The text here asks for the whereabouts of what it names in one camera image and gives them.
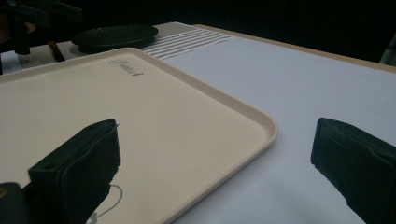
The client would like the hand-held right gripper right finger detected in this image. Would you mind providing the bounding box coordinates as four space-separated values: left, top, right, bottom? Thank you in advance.
310 117 396 224

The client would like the beige plastic tray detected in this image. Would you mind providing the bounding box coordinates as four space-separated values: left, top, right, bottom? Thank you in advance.
0 47 278 224

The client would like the black round plate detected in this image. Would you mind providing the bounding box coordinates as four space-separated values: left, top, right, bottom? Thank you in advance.
70 24 160 54

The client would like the grey striped cloth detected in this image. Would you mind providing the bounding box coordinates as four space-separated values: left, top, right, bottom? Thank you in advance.
18 21 233 70

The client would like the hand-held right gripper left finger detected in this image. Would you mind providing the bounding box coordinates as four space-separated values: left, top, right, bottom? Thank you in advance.
27 119 121 224

